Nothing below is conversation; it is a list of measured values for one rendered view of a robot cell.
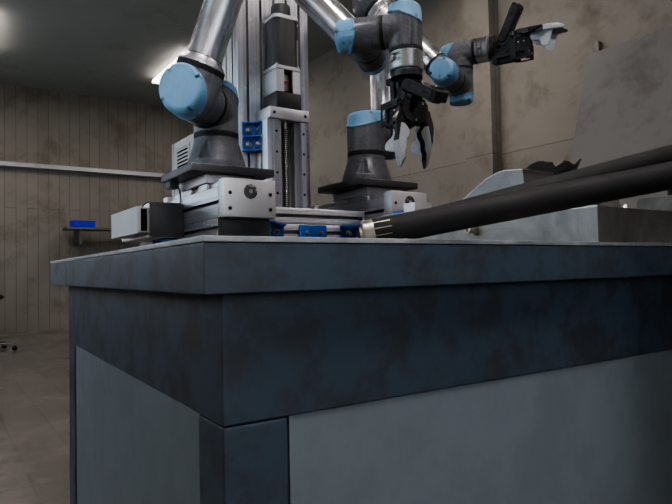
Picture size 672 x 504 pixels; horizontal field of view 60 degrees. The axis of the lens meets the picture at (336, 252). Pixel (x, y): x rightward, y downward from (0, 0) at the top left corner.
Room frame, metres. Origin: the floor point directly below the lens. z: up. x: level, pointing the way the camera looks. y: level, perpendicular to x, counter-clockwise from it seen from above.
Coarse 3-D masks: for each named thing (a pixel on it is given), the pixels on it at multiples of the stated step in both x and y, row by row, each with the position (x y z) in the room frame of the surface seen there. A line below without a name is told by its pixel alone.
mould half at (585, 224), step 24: (480, 192) 1.00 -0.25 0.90; (552, 216) 0.88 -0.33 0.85; (576, 216) 0.85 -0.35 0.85; (600, 216) 0.82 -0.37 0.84; (624, 216) 0.86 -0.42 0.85; (648, 216) 0.89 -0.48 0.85; (528, 240) 0.92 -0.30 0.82; (552, 240) 0.88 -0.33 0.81; (576, 240) 0.85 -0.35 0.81; (600, 240) 0.82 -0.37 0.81; (624, 240) 0.85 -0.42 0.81; (648, 240) 0.89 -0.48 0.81
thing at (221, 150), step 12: (204, 132) 1.47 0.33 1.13; (216, 132) 1.47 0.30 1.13; (228, 132) 1.48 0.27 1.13; (204, 144) 1.47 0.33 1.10; (216, 144) 1.46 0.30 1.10; (228, 144) 1.48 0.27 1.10; (192, 156) 1.48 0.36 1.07; (204, 156) 1.47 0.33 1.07; (216, 156) 1.45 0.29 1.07; (228, 156) 1.47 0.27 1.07; (240, 156) 1.52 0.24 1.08
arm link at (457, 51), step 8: (472, 40) 1.74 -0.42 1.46; (448, 48) 1.77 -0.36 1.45; (456, 48) 1.76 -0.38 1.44; (464, 48) 1.74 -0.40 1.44; (472, 48) 1.73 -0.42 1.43; (448, 56) 1.77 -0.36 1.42; (456, 56) 1.76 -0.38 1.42; (464, 56) 1.75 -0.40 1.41; (472, 56) 1.74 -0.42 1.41; (464, 64) 1.75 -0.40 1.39; (472, 64) 1.77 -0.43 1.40
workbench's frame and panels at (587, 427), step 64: (128, 256) 0.53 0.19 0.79; (192, 256) 0.39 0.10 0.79; (256, 256) 0.39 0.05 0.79; (320, 256) 0.42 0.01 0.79; (384, 256) 0.45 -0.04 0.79; (448, 256) 0.49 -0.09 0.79; (512, 256) 0.53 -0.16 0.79; (576, 256) 0.58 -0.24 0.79; (640, 256) 0.64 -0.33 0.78; (128, 320) 0.61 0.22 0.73; (192, 320) 0.44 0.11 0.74; (256, 320) 0.41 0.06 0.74; (320, 320) 0.44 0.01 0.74; (384, 320) 0.47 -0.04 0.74; (448, 320) 0.51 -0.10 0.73; (512, 320) 0.56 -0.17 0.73; (576, 320) 0.61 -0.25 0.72; (640, 320) 0.67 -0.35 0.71; (128, 384) 0.62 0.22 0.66; (192, 384) 0.45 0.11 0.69; (256, 384) 0.41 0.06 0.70; (320, 384) 0.44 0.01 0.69; (384, 384) 0.47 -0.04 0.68; (448, 384) 0.51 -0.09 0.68; (512, 384) 0.56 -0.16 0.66; (576, 384) 0.61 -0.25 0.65; (640, 384) 0.68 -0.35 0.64; (128, 448) 0.62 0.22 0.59; (192, 448) 0.45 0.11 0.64; (256, 448) 0.41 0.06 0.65; (320, 448) 0.44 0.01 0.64; (384, 448) 0.47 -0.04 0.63; (448, 448) 0.51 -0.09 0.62; (512, 448) 0.56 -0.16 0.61; (576, 448) 0.61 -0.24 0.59; (640, 448) 0.67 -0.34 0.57
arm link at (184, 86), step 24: (216, 0) 1.33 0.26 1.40; (240, 0) 1.36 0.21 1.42; (216, 24) 1.34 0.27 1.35; (192, 48) 1.35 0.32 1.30; (216, 48) 1.35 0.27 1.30; (168, 72) 1.33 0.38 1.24; (192, 72) 1.31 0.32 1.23; (216, 72) 1.35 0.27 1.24; (168, 96) 1.34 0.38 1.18; (192, 96) 1.32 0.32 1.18; (216, 96) 1.39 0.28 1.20; (192, 120) 1.39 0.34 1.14; (216, 120) 1.44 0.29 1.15
